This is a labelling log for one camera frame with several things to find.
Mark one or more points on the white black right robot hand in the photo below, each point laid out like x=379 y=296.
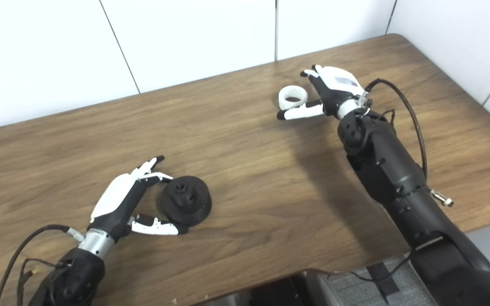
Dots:
x=338 y=89

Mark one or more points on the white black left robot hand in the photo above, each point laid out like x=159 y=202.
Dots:
x=115 y=199

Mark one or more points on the round black part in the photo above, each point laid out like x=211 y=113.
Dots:
x=189 y=204

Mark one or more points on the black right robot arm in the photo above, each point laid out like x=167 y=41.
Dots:
x=394 y=170

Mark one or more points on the black robot torso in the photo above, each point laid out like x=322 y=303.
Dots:
x=274 y=293

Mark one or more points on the grey textured mat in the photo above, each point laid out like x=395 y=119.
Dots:
x=347 y=293

